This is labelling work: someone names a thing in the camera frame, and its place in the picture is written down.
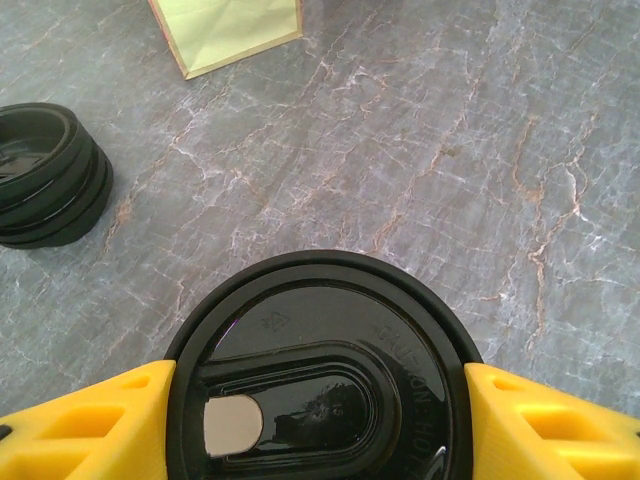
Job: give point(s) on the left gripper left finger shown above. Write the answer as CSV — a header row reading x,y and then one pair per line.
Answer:
x,y
60,450

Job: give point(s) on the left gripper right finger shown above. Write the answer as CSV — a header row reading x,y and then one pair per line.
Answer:
x,y
575,450

